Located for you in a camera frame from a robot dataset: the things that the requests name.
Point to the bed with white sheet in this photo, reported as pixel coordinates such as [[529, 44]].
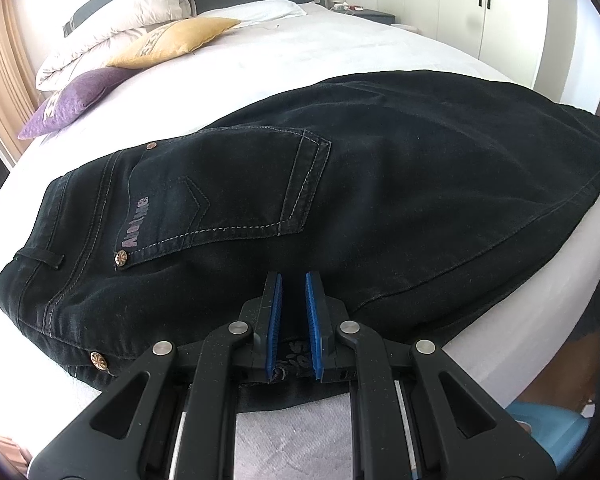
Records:
[[330, 45]]

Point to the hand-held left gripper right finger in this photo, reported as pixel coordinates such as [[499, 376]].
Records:
[[314, 320]]

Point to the dark grey nightstand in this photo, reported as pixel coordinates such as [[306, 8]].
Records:
[[374, 15]]

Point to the beige curtain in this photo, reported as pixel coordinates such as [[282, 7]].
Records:
[[0, 60]]

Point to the black denim pants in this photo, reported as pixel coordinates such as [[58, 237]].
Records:
[[379, 185]]

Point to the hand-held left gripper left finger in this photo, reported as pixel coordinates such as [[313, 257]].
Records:
[[272, 312]]

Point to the folded cream duvet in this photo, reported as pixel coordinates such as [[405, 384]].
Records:
[[130, 15]]

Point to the purple cushion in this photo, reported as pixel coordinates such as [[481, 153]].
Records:
[[75, 95]]

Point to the blue plastic stool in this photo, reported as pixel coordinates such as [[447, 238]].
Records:
[[554, 435]]

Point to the yellow cushion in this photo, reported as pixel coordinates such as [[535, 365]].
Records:
[[180, 37]]

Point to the white pillow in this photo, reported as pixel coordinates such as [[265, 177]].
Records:
[[250, 9]]

